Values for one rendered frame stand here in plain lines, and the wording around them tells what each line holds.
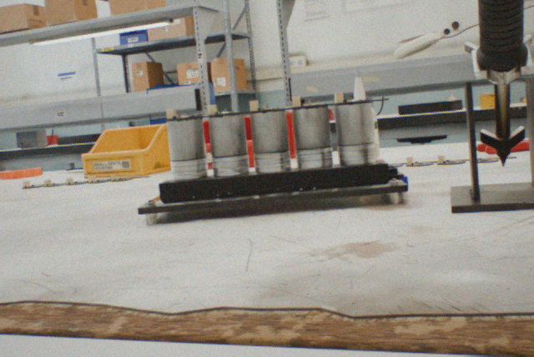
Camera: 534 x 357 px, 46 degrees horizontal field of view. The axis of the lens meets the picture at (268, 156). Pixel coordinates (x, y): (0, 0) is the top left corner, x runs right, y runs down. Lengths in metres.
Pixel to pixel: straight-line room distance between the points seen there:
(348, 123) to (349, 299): 0.22
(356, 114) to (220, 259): 0.17
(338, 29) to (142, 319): 4.79
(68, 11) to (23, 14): 0.28
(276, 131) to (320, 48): 4.59
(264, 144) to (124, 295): 0.20
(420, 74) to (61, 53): 4.07
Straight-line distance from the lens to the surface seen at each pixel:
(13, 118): 3.60
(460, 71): 2.67
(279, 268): 0.25
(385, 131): 2.78
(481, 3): 0.33
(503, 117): 0.36
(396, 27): 4.88
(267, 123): 0.41
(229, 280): 0.24
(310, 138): 0.41
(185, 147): 0.42
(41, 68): 6.25
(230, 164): 0.42
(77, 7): 3.45
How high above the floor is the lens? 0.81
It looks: 4 degrees down
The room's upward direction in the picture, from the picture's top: 5 degrees counter-clockwise
